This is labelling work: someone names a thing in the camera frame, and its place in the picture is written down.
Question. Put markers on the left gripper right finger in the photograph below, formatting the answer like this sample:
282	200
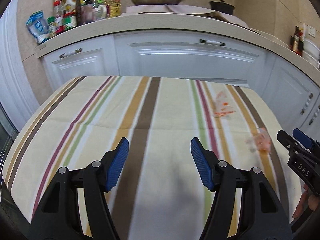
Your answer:
261	213

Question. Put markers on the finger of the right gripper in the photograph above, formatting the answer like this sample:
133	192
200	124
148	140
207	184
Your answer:
287	141
301	137

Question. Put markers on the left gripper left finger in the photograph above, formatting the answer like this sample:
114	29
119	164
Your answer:
57	215

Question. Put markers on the clear orange-print wrapper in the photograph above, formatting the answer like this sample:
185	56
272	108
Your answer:
222	107
261	142

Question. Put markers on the person's right hand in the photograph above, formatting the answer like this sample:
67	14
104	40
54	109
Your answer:
310	199

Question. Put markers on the corner cabinet left door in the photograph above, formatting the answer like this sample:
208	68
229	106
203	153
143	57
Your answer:
286	92

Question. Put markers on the striped tablecloth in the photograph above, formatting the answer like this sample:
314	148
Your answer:
159	194

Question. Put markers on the white stacked bowls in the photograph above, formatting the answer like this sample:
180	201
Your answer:
311	53

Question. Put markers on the dark oil bottle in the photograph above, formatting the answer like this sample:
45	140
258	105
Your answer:
295	41

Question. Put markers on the white drawer front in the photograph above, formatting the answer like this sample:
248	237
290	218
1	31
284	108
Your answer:
179	54

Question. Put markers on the left small cabinet door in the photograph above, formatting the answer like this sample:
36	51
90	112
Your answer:
98	58

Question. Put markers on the beige countertop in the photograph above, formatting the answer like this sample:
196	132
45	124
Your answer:
181	22

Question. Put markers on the black lidded pot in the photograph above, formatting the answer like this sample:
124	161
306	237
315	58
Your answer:
222	6

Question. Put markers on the beige stove cover cloth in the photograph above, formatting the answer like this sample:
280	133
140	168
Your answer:
186	10

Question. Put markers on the blue snack bag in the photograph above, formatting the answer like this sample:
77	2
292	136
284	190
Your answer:
38	27

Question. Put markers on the white spice rack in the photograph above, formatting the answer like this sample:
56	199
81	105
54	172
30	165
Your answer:
64	13

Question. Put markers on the yellow cooking oil bottle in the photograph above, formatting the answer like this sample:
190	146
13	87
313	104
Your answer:
114	8

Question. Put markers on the right door beaded handle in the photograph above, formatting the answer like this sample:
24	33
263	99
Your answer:
314	116

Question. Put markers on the door beaded handle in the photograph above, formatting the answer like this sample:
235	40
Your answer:
314	116
306	104

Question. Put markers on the left door beaded handle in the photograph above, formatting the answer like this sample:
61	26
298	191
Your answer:
306	104

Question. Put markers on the white wall socket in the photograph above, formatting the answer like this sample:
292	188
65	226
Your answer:
311	31

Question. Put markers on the drawer handle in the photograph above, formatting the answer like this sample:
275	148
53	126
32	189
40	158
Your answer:
212	42

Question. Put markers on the small cabinet handle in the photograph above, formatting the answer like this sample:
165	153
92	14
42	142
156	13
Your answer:
71	53

